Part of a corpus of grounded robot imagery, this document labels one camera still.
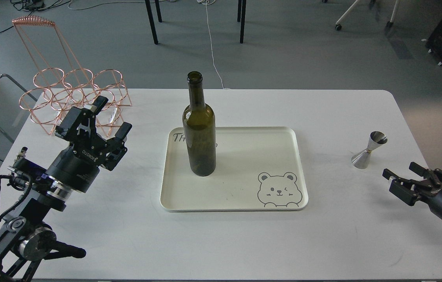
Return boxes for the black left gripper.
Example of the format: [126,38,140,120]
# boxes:
[47,96,132,193]

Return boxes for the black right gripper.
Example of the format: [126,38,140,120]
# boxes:
[382,162,442,219]

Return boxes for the steel double jigger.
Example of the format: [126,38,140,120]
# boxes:
[351,131,388,169]

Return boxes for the dark green wine bottle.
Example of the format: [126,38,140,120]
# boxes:
[182,71,216,176]

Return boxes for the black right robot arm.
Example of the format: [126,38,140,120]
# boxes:
[382,162,442,224]

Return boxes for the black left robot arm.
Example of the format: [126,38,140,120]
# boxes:
[0,96,132,282]

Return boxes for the black table legs background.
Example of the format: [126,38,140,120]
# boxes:
[144,0,247,45]

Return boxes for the cream bear serving tray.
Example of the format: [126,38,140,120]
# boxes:
[160,127,309,212]

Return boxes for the white office chair base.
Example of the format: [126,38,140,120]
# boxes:
[335,0,401,31]

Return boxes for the copper wire bottle rack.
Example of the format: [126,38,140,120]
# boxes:
[13,15,132,136]

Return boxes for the black cables on floor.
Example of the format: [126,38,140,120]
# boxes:
[0,0,147,42]

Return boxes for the white cable on floor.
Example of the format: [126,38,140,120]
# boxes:
[197,0,231,90]

